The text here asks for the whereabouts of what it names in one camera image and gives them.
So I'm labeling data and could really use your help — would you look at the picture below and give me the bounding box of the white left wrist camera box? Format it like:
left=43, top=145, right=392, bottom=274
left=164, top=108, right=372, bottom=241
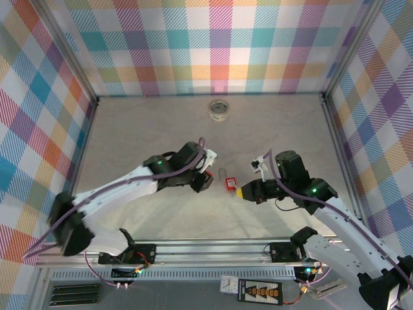
left=195, top=148, right=219, bottom=177

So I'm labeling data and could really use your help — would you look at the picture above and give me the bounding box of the black device with orange display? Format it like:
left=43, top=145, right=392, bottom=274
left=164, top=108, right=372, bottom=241
left=237, top=279, right=283, bottom=305

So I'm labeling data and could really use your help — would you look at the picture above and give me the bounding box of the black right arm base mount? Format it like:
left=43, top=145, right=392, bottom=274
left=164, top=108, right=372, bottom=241
left=269, top=242, right=307, bottom=263

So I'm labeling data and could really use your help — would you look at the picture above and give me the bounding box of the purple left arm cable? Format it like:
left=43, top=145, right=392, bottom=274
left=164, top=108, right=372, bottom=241
left=24, top=137, right=207, bottom=259

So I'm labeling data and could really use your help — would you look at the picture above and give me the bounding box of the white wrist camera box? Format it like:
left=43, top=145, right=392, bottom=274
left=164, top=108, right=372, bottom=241
left=250, top=155, right=270, bottom=182
left=195, top=148, right=219, bottom=177

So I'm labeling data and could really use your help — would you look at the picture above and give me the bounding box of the small clock face card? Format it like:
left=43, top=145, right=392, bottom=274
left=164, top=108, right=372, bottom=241
left=220, top=274, right=239, bottom=295

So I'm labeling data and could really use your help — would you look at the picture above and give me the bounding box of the black slatted panel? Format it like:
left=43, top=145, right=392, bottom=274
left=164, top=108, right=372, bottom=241
left=50, top=283, right=101, bottom=306

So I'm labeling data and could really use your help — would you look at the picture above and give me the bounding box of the beige tape roll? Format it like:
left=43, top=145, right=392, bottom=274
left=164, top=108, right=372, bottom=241
left=208, top=99, right=230, bottom=123

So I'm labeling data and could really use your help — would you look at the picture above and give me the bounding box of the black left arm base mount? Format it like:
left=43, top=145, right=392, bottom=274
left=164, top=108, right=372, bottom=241
left=98, top=243, right=157, bottom=265

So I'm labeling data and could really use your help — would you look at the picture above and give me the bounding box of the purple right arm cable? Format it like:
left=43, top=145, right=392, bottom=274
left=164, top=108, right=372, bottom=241
left=267, top=149, right=413, bottom=288

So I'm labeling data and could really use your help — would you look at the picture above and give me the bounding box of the metal bracket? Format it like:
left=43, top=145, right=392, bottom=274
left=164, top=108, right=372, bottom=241
left=308, top=279, right=348, bottom=300

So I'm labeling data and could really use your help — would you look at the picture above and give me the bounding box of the perforated metal strip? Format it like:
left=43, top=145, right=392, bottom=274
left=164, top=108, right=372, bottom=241
left=51, top=267, right=296, bottom=280

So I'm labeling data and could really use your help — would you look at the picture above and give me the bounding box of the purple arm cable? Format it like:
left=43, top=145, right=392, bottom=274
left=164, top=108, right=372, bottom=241
left=24, top=137, right=207, bottom=259
left=267, top=149, right=413, bottom=288

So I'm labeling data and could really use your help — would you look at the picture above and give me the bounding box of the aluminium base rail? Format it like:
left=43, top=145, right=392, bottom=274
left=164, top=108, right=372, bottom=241
left=35, top=237, right=339, bottom=269

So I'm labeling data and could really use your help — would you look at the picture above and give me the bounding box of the aluminium frame post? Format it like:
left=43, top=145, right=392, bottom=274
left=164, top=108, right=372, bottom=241
left=321, top=0, right=387, bottom=103
left=32, top=0, right=100, bottom=106

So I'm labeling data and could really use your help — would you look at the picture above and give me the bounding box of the aluminium side rail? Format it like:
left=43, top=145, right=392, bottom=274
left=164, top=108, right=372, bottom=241
left=322, top=95, right=371, bottom=229

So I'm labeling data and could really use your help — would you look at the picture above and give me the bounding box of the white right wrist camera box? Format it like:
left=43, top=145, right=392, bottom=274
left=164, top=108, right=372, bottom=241
left=250, top=155, right=270, bottom=182

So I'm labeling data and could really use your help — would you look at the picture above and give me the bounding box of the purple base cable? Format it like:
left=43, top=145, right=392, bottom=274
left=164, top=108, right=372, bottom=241
left=298, top=263, right=333, bottom=287
left=84, top=251, right=128, bottom=288

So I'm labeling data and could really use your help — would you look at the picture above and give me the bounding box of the red safety padlock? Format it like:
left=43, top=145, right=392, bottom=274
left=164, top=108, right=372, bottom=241
left=218, top=167, right=237, bottom=194

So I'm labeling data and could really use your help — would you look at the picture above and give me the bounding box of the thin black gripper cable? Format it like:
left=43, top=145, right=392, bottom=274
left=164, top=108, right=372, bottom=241
left=274, top=197, right=299, bottom=211

